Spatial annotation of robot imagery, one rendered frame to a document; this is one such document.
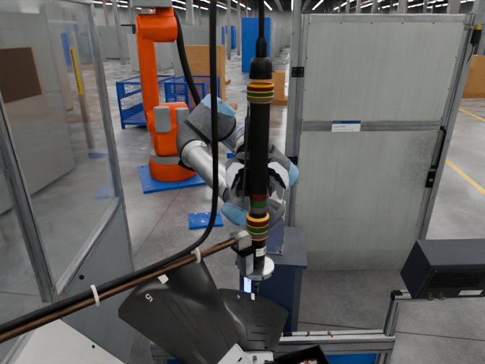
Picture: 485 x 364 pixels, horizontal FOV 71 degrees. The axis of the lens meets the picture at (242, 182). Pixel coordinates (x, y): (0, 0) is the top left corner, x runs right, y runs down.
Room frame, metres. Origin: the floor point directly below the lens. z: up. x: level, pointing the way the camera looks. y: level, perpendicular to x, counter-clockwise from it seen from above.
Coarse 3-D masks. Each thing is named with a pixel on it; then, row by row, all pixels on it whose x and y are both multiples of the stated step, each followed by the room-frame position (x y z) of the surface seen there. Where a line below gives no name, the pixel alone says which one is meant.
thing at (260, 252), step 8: (256, 40) 0.56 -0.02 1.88; (264, 40) 0.55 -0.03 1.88; (256, 48) 0.55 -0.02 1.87; (264, 48) 0.55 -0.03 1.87; (256, 56) 0.55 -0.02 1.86; (264, 56) 0.55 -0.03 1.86; (256, 64) 0.54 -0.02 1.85; (264, 64) 0.54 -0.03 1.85; (256, 72) 0.54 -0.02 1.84; (264, 72) 0.54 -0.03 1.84; (256, 240) 0.54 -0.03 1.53; (264, 240) 0.55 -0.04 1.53; (256, 248) 0.54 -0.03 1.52; (264, 248) 0.55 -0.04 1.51; (256, 256) 0.54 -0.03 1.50; (264, 256) 0.55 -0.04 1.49; (256, 264) 0.54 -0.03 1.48; (264, 264) 0.56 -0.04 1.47
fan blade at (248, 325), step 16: (224, 288) 0.81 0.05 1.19; (224, 304) 0.74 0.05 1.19; (240, 304) 0.75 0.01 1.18; (256, 304) 0.76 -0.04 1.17; (272, 304) 0.79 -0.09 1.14; (240, 320) 0.69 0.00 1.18; (256, 320) 0.69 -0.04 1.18; (272, 320) 0.71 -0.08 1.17; (240, 336) 0.63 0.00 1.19; (256, 336) 0.63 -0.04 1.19; (272, 336) 0.64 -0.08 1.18
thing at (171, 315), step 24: (192, 264) 0.63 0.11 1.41; (144, 288) 0.55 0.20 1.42; (168, 288) 0.57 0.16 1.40; (192, 288) 0.58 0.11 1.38; (216, 288) 0.61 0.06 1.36; (120, 312) 0.50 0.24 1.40; (144, 312) 0.51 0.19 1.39; (168, 312) 0.53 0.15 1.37; (192, 312) 0.54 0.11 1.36; (216, 312) 0.56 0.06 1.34; (168, 336) 0.50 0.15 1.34; (192, 336) 0.51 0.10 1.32; (216, 336) 0.52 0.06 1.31; (192, 360) 0.48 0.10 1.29; (216, 360) 0.49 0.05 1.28
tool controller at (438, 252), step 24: (432, 240) 0.96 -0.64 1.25; (456, 240) 0.97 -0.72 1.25; (480, 240) 0.97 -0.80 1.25; (408, 264) 0.98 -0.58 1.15; (432, 264) 0.87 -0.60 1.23; (456, 264) 0.87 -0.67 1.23; (480, 264) 0.87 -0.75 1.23; (408, 288) 0.94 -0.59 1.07; (432, 288) 0.90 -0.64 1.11; (456, 288) 0.90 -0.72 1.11; (480, 288) 0.90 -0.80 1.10
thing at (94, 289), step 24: (216, 0) 0.51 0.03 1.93; (216, 24) 0.51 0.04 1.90; (264, 24) 0.56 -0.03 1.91; (216, 48) 0.51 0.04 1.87; (216, 72) 0.51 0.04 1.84; (216, 96) 0.50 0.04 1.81; (216, 120) 0.50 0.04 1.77; (216, 144) 0.50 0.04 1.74; (216, 168) 0.50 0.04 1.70; (216, 192) 0.50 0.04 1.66; (96, 288) 0.38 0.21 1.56; (48, 312) 0.34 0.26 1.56
